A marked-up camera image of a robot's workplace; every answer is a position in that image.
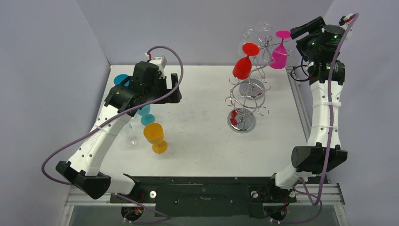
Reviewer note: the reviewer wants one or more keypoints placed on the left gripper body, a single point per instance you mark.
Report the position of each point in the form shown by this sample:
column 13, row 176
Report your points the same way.
column 158, row 90

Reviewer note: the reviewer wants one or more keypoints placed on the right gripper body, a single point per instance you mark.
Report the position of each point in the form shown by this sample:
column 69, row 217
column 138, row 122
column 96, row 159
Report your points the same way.
column 307, row 29

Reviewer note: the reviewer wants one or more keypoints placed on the blue wine glass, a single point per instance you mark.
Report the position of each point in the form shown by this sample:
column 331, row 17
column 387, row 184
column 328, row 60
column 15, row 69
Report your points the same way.
column 146, row 116
column 119, row 78

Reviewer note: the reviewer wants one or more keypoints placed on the pink wine glass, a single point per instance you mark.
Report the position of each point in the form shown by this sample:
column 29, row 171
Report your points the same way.
column 279, row 55

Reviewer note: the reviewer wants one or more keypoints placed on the clear glass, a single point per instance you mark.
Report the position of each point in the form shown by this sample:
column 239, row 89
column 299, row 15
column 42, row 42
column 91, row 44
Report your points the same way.
column 263, row 26
column 128, row 135

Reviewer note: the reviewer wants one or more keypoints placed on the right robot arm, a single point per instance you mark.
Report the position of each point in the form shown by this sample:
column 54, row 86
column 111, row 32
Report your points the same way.
column 319, row 44

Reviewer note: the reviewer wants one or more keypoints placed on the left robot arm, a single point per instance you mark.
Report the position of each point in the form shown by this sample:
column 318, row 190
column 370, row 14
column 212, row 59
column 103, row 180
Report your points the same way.
column 82, row 169

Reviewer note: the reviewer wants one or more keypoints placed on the orange wine glass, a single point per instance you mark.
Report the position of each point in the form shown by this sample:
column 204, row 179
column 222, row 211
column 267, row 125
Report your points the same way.
column 154, row 134

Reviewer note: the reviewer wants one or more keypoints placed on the clear glass on rack top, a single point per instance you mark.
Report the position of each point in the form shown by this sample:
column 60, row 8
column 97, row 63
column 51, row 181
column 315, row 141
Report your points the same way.
column 263, row 26

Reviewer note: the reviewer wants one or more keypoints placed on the red wine glass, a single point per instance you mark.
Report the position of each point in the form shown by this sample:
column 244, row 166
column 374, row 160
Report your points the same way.
column 243, row 66

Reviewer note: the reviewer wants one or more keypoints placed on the chrome wine glass rack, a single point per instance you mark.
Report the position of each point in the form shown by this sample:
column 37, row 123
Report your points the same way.
column 247, row 97

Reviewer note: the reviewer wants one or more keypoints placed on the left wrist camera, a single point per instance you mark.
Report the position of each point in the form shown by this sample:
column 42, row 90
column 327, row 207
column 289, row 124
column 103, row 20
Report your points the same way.
column 159, row 61

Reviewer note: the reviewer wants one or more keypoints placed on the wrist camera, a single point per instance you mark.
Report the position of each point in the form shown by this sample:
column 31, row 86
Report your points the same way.
column 159, row 61
column 344, row 23

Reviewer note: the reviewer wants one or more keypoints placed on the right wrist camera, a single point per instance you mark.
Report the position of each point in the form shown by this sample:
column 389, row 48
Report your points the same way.
column 344, row 23

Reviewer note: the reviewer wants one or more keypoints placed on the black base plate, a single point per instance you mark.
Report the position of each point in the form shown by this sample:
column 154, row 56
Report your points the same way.
column 210, row 196

